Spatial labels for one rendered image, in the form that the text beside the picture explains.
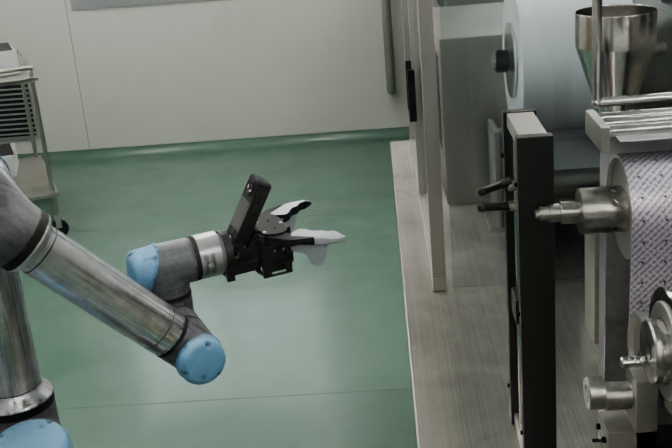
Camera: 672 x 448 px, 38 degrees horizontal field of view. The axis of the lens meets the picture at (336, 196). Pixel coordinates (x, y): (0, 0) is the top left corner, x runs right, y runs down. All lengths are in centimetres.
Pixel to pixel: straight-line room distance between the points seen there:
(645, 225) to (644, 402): 23
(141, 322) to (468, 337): 76
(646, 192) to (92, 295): 77
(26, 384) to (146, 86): 533
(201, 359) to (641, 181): 68
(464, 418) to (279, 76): 514
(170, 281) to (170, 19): 520
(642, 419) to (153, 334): 70
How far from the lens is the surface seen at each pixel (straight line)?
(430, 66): 204
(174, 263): 160
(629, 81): 180
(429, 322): 206
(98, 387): 391
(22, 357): 161
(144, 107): 689
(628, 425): 128
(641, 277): 137
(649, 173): 135
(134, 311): 147
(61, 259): 142
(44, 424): 159
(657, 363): 118
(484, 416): 174
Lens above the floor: 182
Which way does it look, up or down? 19 degrees down
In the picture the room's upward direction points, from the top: 5 degrees counter-clockwise
